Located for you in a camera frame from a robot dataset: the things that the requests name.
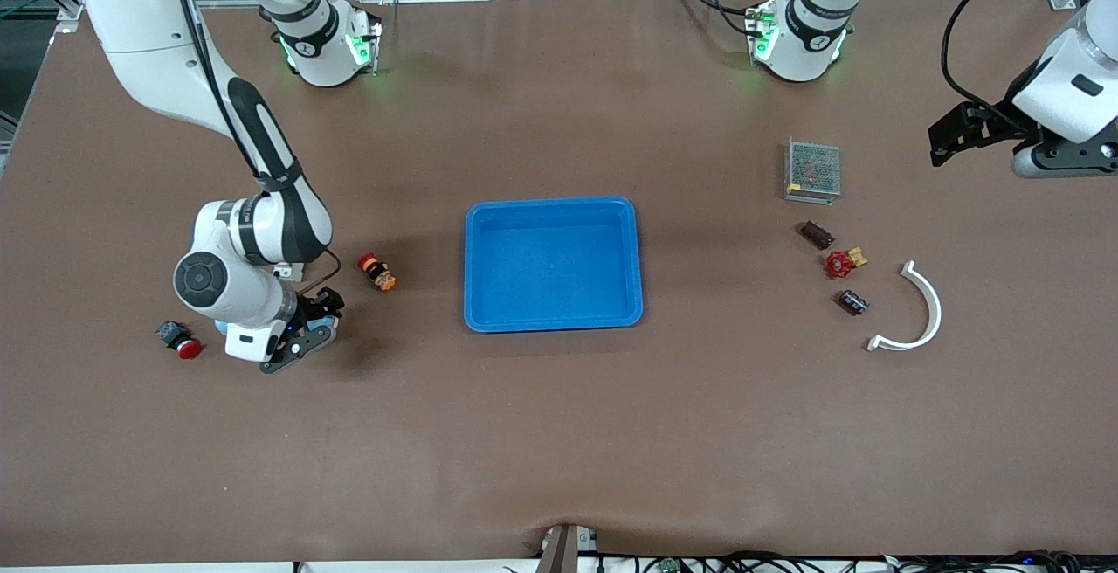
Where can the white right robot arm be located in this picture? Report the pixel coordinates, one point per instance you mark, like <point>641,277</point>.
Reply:
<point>148,23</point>

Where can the small black terminal block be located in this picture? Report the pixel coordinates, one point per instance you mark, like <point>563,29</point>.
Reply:
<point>853,302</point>

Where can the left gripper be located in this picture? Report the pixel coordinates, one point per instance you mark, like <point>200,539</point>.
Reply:
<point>990,123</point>

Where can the red orange emergency button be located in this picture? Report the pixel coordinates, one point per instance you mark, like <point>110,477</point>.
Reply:
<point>376,271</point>

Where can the white curved plastic bracket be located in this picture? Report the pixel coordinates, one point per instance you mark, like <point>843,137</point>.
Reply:
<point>933,311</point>

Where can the blue plastic tray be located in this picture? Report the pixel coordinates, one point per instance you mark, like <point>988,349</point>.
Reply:
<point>552,267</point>

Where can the white circuit breaker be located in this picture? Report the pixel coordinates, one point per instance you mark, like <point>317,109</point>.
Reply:
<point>286,273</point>

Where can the red mushroom push button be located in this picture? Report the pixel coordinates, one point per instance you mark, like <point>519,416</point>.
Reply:
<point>179,340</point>

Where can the brown rectangular capacitor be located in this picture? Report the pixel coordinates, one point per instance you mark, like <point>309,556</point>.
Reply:
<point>817,234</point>

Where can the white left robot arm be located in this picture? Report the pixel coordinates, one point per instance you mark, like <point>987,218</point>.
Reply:
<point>803,31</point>

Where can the metal mesh power supply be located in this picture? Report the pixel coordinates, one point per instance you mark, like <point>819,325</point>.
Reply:
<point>812,171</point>

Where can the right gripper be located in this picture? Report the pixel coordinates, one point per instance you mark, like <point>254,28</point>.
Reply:
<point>316,306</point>

